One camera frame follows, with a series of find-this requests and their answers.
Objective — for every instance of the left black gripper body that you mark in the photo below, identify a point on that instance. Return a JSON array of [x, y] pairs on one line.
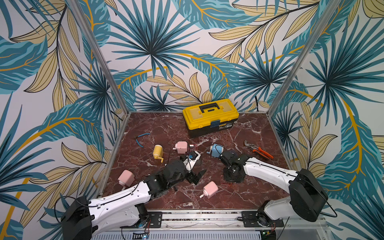
[[190, 177]]

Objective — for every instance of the blue pencil sharpener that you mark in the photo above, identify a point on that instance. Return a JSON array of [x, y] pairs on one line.
[[215, 150]]

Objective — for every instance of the aluminium front rail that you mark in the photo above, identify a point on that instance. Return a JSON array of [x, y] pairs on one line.
[[219, 225]]

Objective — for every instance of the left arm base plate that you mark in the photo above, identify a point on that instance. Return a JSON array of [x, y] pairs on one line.
[[153, 221]]

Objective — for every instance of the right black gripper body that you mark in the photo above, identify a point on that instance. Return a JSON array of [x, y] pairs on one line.
[[224, 154]]

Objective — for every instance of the yellow black toolbox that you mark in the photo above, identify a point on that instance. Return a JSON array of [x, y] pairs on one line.
[[210, 117]]

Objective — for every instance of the yellow pencil sharpener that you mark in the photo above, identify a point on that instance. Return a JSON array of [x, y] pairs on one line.
[[158, 153]]

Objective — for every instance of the pink pencil sharpener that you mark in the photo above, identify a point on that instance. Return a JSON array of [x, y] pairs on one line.
[[126, 179], [209, 190], [181, 147]]

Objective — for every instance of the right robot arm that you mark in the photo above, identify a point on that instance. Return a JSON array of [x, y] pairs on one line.
[[306, 197]]

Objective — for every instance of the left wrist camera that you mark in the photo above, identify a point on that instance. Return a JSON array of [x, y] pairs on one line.
[[191, 160]]

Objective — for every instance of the pink pencil sharpener left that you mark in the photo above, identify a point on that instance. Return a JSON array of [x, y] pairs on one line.
[[126, 179]]

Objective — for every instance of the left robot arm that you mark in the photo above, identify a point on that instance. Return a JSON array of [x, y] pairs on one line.
[[87, 218]]

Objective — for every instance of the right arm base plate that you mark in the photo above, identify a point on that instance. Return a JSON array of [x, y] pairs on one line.
[[253, 219]]

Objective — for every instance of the pink pencil sharpener back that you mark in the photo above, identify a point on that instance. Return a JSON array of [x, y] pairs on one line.
[[181, 147]]

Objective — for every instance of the pink pencil sharpener front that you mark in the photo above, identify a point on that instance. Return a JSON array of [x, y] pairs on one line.
[[209, 190]]

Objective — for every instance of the orange handled pliers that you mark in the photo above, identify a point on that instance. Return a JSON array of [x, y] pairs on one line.
[[258, 150]]

